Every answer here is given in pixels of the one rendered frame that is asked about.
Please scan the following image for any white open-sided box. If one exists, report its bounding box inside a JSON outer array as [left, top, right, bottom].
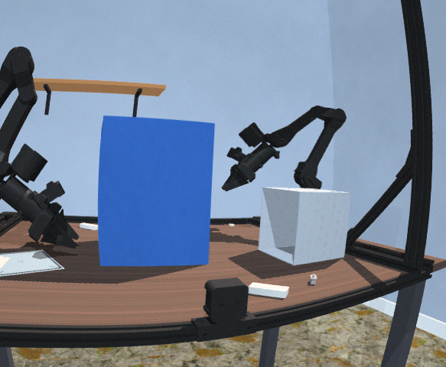
[[258, 187, 350, 265]]

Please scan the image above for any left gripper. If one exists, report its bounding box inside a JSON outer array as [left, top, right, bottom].
[[15, 189, 79, 248]]

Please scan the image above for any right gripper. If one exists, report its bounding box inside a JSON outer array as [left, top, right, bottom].
[[222, 151, 264, 191]]

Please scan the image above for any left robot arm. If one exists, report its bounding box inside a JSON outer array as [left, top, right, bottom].
[[0, 47, 65, 209]]

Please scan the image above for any white rectangular block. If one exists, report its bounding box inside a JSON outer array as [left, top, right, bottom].
[[249, 282, 289, 298], [80, 223, 98, 230]]

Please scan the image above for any white square mat with dark border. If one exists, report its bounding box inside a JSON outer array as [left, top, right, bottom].
[[0, 250, 65, 277]]

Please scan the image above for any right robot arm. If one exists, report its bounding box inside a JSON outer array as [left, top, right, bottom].
[[227, 106, 347, 190]]

